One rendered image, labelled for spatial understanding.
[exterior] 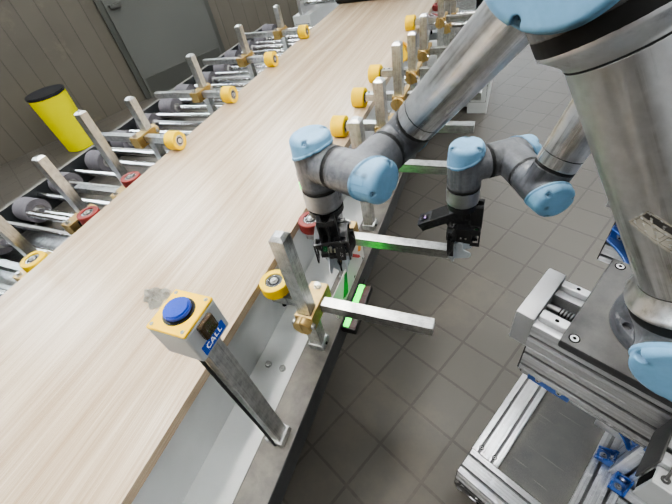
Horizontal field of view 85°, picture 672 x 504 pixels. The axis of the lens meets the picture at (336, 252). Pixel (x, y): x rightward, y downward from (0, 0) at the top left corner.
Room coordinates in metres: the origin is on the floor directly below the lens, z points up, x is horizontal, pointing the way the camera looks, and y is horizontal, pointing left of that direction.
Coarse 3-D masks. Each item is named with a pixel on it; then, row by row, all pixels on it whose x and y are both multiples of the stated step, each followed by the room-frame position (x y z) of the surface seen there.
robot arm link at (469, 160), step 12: (456, 144) 0.67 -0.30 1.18; (468, 144) 0.66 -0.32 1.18; (480, 144) 0.64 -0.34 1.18; (456, 156) 0.64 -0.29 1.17; (468, 156) 0.63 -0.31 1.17; (480, 156) 0.63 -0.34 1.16; (456, 168) 0.64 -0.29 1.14; (468, 168) 0.62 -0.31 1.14; (480, 168) 0.62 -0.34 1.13; (492, 168) 0.62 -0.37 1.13; (456, 180) 0.64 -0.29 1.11; (468, 180) 0.62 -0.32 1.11; (480, 180) 0.63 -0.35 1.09; (456, 192) 0.63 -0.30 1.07; (468, 192) 0.62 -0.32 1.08
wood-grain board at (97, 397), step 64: (320, 64) 2.21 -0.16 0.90; (384, 64) 1.99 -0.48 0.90; (256, 128) 1.60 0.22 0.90; (128, 192) 1.31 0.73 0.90; (192, 192) 1.20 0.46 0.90; (256, 192) 1.10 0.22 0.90; (64, 256) 0.99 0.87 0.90; (128, 256) 0.91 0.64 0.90; (192, 256) 0.84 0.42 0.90; (256, 256) 0.77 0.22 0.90; (0, 320) 0.76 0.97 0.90; (64, 320) 0.70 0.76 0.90; (128, 320) 0.65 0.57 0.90; (0, 384) 0.54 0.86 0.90; (64, 384) 0.50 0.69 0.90; (128, 384) 0.46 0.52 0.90; (192, 384) 0.42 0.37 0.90; (0, 448) 0.38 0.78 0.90; (64, 448) 0.35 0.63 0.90; (128, 448) 0.32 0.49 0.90
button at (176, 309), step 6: (174, 300) 0.36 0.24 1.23; (180, 300) 0.36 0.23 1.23; (186, 300) 0.36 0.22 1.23; (168, 306) 0.35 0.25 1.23; (174, 306) 0.35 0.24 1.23; (180, 306) 0.35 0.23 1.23; (186, 306) 0.35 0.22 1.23; (162, 312) 0.35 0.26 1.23; (168, 312) 0.34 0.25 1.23; (174, 312) 0.34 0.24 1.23; (180, 312) 0.34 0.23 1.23; (186, 312) 0.34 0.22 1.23; (168, 318) 0.33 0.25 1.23; (174, 318) 0.33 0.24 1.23; (180, 318) 0.33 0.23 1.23
